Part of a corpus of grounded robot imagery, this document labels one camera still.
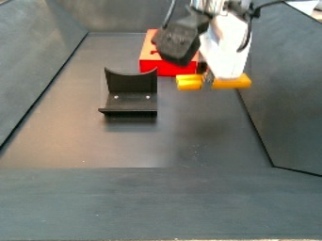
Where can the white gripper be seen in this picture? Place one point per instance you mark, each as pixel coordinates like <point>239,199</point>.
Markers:
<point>224,42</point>

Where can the yellow two-pronged peg object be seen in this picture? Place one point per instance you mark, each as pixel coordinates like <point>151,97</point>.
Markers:
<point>196,81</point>

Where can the red foam fixture block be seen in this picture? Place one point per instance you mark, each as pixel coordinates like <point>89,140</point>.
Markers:
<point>151,60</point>

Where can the black regrasp stand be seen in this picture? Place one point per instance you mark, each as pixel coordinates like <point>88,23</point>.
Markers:
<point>132,93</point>

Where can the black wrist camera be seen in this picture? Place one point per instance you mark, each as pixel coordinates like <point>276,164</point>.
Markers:
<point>176,39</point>

